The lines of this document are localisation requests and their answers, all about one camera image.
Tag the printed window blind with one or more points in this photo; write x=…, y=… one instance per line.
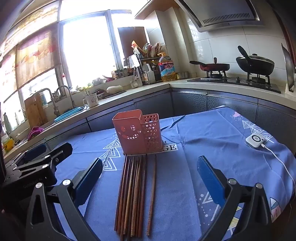
x=34, y=53

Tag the wooden cutting board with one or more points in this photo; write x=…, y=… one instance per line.
x=34, y=113

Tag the magenta cloth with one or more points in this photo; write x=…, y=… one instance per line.
x=35, y=133

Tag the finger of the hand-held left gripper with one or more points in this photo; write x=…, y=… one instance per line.
x=34, y=153
x=62, y=149

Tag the pile of snack bags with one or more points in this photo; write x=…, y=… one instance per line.
x=157, y=49

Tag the row of spice jars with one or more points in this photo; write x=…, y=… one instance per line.
x=120, y=73

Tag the metal pan leaning upright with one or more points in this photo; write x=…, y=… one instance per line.
x=289, y=67

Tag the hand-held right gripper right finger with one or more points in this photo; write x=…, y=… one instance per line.
x=210, y=183

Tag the black wok with lid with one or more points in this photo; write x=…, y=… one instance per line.
x=254, y=64

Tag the white enamel mug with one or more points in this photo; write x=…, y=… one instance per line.
x=92, y=101

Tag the pink plastic utensil holder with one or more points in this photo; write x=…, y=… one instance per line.
x=129, y=136

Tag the curved steel faucet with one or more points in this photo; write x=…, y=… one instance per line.
x=55, y=112
x=72, y=102

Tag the white lump of dough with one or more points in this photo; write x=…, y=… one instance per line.
x=114, y=89

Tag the teal dish soap bottle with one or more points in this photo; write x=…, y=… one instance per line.
x=44, y=99

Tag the bundle of wooden chopsticks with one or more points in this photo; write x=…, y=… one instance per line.
x=135, y=192

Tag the red frying pan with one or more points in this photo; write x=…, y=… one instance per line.
x=215, y=66

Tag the grey kitchen cabinets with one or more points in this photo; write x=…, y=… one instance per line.
x=189, y=102

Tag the black gas stove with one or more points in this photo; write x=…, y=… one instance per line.
x=233, y=82

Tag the white plastic jug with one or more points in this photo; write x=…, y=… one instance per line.
x=146, y=74

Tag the yellow cooking oil bottle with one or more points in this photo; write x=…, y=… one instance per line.
x=166, y=69

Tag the blue plastic basin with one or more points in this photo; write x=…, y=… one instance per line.
x=67, y=114

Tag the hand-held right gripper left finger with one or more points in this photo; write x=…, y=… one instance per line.
x=87, y=180

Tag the steel range hood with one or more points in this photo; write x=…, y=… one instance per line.
x=219, y=14

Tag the small metal tin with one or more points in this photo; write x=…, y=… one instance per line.
x=182, y=75

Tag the blue printed tablecloth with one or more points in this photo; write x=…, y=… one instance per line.
x=175, y=176

